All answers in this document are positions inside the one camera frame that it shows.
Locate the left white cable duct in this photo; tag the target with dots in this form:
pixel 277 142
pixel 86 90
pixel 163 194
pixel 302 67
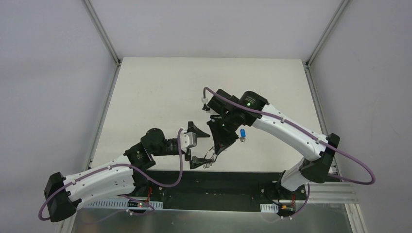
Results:
pixel 122 203

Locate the front steel sheet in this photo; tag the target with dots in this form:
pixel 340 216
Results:
pixel 311 220

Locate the right white cable duct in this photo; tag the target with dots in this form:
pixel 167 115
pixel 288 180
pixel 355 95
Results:
pixel 269 208

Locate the silver key with blue tag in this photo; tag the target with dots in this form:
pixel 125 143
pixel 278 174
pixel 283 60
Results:
pixel 242 136

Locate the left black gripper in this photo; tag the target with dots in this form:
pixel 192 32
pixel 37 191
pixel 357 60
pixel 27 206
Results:
pixel 192 137

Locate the right aluminium frame rail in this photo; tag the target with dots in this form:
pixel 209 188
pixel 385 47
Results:
pixel 318 87

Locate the left aluminium frame rail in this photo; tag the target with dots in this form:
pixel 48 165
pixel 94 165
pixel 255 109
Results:
pixel 87 71

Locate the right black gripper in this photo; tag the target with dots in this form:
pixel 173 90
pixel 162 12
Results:
pixel 220 123

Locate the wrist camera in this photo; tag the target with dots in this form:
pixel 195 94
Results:
pixel 187 139
pixel 205 106

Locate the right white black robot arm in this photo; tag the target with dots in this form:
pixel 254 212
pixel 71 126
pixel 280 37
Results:
pixel 260 114

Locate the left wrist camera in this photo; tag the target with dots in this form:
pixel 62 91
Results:
pixel 187 139

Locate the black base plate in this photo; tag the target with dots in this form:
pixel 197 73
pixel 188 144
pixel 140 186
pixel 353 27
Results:
pixel 219 191

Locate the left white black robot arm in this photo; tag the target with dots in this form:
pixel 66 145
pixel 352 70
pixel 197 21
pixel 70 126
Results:
pixel 64 195

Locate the white cable duct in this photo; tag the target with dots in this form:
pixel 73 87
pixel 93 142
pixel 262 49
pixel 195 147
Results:
pixel 269 208
pixel 122 203

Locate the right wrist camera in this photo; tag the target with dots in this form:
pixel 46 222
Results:
pixel 205 106

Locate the aluminium frame rail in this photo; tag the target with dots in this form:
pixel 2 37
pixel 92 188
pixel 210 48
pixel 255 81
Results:
pixel 87 71
pixel 318 87

